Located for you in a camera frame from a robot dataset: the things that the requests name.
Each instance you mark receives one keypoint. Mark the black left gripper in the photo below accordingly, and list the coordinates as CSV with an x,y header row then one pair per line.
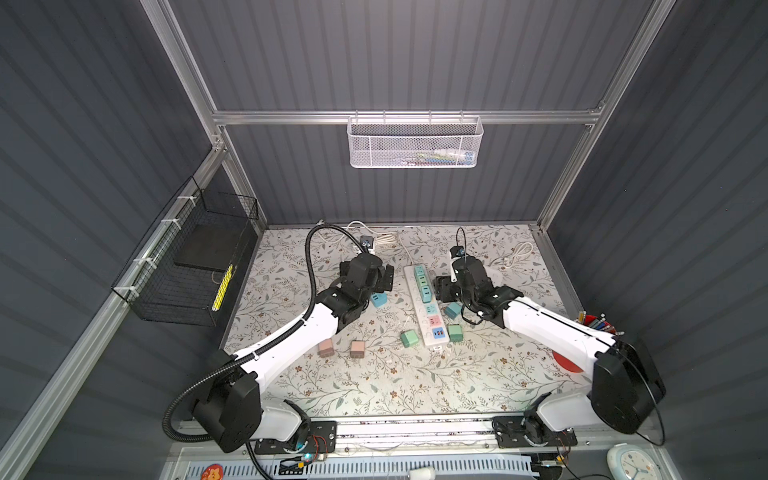
x,y
384,279

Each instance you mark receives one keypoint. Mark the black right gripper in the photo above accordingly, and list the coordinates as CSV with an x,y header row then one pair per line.
x,y
441,288

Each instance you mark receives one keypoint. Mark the teal plug adapter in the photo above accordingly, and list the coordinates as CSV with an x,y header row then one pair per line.
x,y
422,281

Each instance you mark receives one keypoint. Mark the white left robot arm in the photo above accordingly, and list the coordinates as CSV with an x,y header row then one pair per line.
x,y
230,407

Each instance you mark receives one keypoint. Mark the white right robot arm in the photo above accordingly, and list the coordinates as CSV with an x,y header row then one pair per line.
x,y
625,385

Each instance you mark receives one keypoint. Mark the light green plug adapter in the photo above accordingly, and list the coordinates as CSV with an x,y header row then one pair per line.
x,y
455,333

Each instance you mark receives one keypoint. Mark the pink plug adapter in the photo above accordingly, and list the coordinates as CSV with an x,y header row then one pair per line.
x,y
326,348

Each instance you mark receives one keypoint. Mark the teal cube adapter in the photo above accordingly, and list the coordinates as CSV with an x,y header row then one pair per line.
x,y
453,310

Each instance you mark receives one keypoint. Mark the blue power strip with USB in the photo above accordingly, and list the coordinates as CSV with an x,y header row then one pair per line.
x,y
379,299

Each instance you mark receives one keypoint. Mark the long white multicolour power strip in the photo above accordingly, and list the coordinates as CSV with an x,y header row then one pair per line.
x,y
432,327

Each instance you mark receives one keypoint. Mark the white square power socket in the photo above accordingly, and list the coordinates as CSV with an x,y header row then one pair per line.
x,y
495,276

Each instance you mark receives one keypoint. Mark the pink cube adapter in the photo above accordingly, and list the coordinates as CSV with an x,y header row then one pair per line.
x,y
357,349

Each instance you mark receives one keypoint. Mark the red pen cup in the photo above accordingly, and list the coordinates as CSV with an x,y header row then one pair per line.
x,y
586,320

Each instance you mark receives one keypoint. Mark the pens in red cup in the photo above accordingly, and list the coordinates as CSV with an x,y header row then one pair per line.
x,y
597,322

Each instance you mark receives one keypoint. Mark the white round clock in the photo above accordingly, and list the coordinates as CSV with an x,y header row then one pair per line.
x,y
629,462

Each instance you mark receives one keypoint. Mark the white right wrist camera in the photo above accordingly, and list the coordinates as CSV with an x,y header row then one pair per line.
x,y
458,263

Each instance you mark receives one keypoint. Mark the white wire basket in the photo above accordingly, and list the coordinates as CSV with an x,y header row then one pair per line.
x,y
425,142

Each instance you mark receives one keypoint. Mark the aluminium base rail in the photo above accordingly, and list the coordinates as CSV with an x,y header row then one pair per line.
x,y
425,434

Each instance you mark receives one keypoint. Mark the black wire basket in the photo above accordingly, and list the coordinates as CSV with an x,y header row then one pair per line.
x,y
174,276

